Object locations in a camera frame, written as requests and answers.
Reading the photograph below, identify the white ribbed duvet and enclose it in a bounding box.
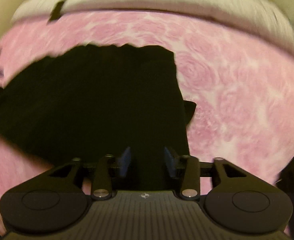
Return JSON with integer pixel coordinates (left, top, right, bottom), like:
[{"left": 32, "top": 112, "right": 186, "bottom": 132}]
[{"left": 12, "top": 0, "right": 294, "bottom": 56}]

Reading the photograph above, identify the black zip sweater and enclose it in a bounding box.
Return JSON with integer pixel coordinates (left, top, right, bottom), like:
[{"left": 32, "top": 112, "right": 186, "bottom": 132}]
[{"left": 0, "top": 43, "right": 197, "bottom": 193}]

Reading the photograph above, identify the pink rose bed blanket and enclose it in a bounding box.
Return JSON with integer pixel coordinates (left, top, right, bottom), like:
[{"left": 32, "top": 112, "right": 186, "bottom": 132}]
[{"left": 0, "top": 10, "right": 294, "bottom": 235}]

